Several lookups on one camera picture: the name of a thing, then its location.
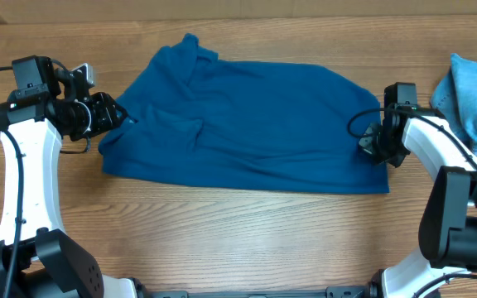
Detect dark blue polo shirt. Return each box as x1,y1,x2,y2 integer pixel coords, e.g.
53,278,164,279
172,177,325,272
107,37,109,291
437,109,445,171
99,34,389,194

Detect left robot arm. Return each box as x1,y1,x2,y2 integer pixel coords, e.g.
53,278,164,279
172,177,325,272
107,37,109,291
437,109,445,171
0,55,147,297

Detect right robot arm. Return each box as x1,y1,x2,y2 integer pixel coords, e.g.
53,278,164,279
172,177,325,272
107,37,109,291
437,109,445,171
357,83,477,297

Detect light blue denim jeans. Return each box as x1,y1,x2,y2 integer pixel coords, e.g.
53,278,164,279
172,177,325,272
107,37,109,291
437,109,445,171
430,53,477,156

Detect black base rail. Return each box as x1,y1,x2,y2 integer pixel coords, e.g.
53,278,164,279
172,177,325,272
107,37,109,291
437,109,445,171
136,278,384,298

